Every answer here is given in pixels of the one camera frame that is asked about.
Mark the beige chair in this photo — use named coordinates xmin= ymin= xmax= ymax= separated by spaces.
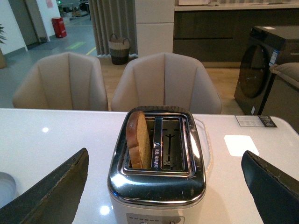
xmin=111 ymin=53 xmax=222 ymax=114
xmin=12 ymin=52 xmax=108 ymax=111

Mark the white tall cabinet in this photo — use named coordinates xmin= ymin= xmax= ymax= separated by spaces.
xmin=135 ymin=0 xmax=175 ymax=57

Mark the chrome cream two-slot toaster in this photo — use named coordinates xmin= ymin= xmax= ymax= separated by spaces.
xmin=107 ymin=106 xmax=206 ymax=224

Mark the grey pleated curtain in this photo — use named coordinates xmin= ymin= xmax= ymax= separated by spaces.
xmin=88 ymin=0 xmax=137 ymax=56

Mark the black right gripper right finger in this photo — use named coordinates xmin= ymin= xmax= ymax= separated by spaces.
xmin=241 ymin=151 xmax=299 ymax=224

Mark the grey cushioned seat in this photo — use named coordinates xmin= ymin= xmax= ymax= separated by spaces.
xmin=261 ymin=62 xmax=299 ymax=135

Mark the woven laundry basket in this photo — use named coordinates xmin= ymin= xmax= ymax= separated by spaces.
xmin=108 ymin=34 xmax=130 ymax=65

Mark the green potted plant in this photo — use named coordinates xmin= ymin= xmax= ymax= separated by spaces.
xmin=0 ymin=23 xmax=7 ymax=70

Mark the toasted bread slice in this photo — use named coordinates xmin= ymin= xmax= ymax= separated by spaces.
xmin=126 ymin=111 xmax=152 ymax=169

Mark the beige chair left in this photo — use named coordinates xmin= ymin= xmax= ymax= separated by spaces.
xmin=12 ymin=52 xmax=108 ymax=111

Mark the clear toaster lid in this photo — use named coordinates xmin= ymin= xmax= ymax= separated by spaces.
xmin=194 ymin=118 xmax=213 ymax=180

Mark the black white label card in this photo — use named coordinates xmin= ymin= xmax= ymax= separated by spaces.
xmin=235 ymin=115 xmax=277 ymax=127

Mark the beige chair right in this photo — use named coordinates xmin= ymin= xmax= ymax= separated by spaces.
xmin=111 ymin=53 xmax=222 ymax=114

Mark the dark front-load washing machine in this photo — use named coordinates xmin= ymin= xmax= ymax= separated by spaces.
xmin=234 ymin=26 xmax=299 ymax=115

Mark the red bin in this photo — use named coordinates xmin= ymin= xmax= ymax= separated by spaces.
xmin=51 ymin=17 xmax=67 ymax=38

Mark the dark kitchen counter cabinet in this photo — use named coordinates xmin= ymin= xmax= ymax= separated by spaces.
xmin=173 ymin=5 xmax=299 ymax=63

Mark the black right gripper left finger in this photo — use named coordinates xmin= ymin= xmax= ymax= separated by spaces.
xmin=0 ymin=148 xmax=89 ymax=224

